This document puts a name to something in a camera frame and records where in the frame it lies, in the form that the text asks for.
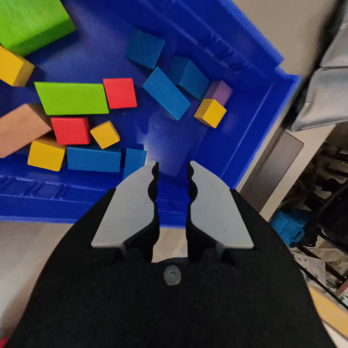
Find blue floor tub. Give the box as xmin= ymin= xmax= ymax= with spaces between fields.
xmin=270 ymin=210 xmax=311 ymax=248

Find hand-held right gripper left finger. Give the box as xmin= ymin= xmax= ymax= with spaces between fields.
xmin=91 ymin=162 xmax=160 ymax=255

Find grey desk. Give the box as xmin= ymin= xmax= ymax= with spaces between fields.
xmin=0 ymin=0 xmax=348 ymax=337

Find blue plastic bin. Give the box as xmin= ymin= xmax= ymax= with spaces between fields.
xmin=0 ymin=0 xmax=301 ymax=228

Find white board stand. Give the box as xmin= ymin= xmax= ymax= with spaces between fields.
xmin=291 ymin=3 xmax=348 ymax=132

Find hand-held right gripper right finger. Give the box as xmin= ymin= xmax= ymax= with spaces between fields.
xmin=185 ymin=161 xmax=254 ymax=255

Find pile of coloured wooden blocks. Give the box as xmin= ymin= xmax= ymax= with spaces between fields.
xmin=0 ymin=0 xmax=233 ymax=181

